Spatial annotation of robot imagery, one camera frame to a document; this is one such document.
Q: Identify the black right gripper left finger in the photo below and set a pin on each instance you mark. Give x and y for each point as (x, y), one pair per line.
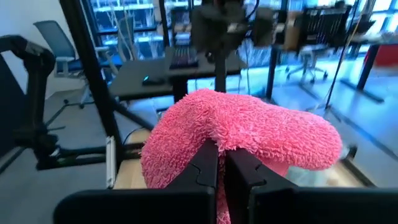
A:
(140, 208)

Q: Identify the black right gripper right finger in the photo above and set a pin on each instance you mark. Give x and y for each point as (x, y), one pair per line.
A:
(295, 208)

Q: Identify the pink microfiber towel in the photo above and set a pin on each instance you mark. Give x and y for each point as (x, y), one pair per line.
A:
(242, 124)

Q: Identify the black keyboard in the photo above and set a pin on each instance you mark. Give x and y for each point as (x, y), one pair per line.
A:
(183, 59)

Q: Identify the dark grey desk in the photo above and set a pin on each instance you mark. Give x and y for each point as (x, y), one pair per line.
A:
(140, 77)

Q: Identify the blue grey office chair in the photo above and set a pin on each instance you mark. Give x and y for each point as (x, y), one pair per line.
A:
(56, 40)

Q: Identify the silver frame bracket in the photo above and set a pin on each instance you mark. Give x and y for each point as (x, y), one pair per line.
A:
(110, 161)

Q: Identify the black aluminium table frame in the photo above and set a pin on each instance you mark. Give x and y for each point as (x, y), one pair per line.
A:
(90, 77)

